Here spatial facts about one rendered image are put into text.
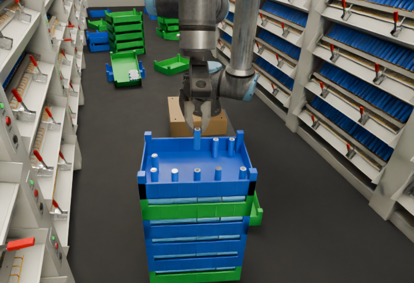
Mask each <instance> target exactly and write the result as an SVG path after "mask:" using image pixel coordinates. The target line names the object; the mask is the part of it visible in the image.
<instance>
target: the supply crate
mask: <svg viewBox="0 0 414 283"><path fill-rule="evenodd" d="M144 136H145V145H144V152H143V156H142V163H141V168H140V171H138V173H137V182H138V188H139V197H140V200H142V199H176V198H195V197H229V196H247V195H254V191H255V187H256V179H257V175H258V172H257V170H256V168H252V166H251V162H250V158H249V156H248V153H247V150H246V147H245V143H244V141H243V138H244V132H243V130H237V136H236V137H232V138H234V139H235V145H234V152H233V157H228V156H227V153H228V146H229V138H231V137H216V138H218V139H219V147H218V156H217V157H213V156H212V151H213V138H215V137H201V138H200V149H199V150H194V149H193V137H167V138H152V132H151V131H146V132H145V134H144ZM152 154H158V165H159V174H158V183H151V176H150V169H151V168H152V157H151V155H152ZM217 166H220V167H222V175H221V180H220V181H215V180H214V174H215V167H217ZM241 166H244V167H246V177H245V179H241V180H238V176H239V171H240V167H241ZM195 168H199V169H200V170H201V181H193V177H194V169H195ZM172 169H178V174H179V182H171V170H172Z"/></svg>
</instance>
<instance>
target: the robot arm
mask: <svg viewBox="0 0 414 283"><path fill-rule="evenodd" d="M144 3H145V8H146V10H147V12H148V13H149V14H150V15H153V16H157V17H167V18H176V19H179V33H180V35H176V38H177V39H180V40H179V48H180V49H185V50H184V51H183V56H186V57H190V61H189V73H183V82H182V83H183V84H184V86H183V88H180V94H179V106H180V108H181V112H182V114H183V117H184V120H185V123H186V125H187V127H188V129H189V131H190V132H191V133H192V134H194V125H193V116H192V115H195V116H198V117H201V120H202V123H201V126H200V128H201V134H203V133H204V132H205V130H206V128H207V127H208V124H209V121H210V119H211V117H215V116H217V115H219V114H220V113H221V108H222V107H221V103H220V100H219V97H225V98H229V99H235V100H240V101H250V100H251V99H252V97H253V94H254V90H255V87H256V83H257V80H258V75H257V74H254V68H253V67H252V66H251V64H252V59H253V51H254V41H255V36H256V27H257V22H258V13H259V4H260V0H235V9H234V17H233V31H232V45H231V53H230V64H228V65H227V66H226V68H225V69H223V68H222V65H221V64H220V63H219V62H213V61H212V62H211V61H204V57H211V51H210V50H213V49H215V48H216V24H218V23H220V22H222V21H223V20H224V19H225V18H226V17H227V15H228V13H229V8H230V5H229V0H144Z"/></svg>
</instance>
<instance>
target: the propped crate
mask: <svg viewBox="0 0 414 283"><path fill-rule="evenodd" d="M110 56H111V61H112V69H113V76H114V81H115V87H122V86H134V85H141V84H142V78H141V76H140V70H139V65H138V61H137V56H136V50H133V52H128V53H119V54H113V52H110ZM130 70H137V71H138V72H139V80H136V81H129V71H130Z"/></svg>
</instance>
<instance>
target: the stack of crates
mask: <svg viewBox="0 0 414 283"><path fill-rule="evenodd" d="M105 19H106V24H107V33H108V41H109V45H110V52H113V54H119V53H128V52H133V50H136V55H139V54H146V53H145V38H144V23H143V15H142V12H140V13H138V12H136V9H135V8H133V11H127V12H111V13H107V10H105Z"/></svg>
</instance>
